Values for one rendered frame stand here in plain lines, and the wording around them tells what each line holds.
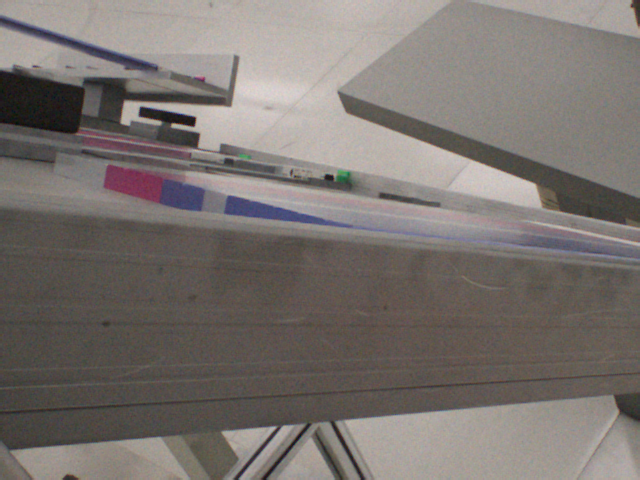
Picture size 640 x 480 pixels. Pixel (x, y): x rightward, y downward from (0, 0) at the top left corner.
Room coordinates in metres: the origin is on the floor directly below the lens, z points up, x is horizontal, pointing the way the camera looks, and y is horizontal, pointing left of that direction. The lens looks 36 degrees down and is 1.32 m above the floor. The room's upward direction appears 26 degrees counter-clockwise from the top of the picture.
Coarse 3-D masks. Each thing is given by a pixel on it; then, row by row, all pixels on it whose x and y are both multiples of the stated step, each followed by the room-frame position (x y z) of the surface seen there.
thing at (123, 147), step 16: (96, 144) 0.76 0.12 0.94; (112, 144) 0.77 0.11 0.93; (128, 144) 0.78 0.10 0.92; (144, 144) 0.78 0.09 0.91; (176, 160) 0.79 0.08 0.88; (192, 160) 0.80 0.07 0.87; (208, 160) 0.81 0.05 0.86; (224, 160) 0.82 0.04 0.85; (240, 160) 0.82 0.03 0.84; (288, 176) 0.85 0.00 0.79; (336, 176) 0.87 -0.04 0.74
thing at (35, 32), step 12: (0, 24) 1.09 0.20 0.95; (12, 24) 1.10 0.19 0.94; (24, 24) 1.11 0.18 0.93; (36, 36) 1.11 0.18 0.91; (48, 36) 1.12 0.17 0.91; (60, 36) 1.13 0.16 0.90; (72, 48) 1.14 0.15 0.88; (84, 48) 1.14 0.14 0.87; (96, 48) 1.15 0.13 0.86; (108, 60) 1.16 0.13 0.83; (120, 60) 1.16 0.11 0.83; (132, 60) 1.17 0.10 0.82
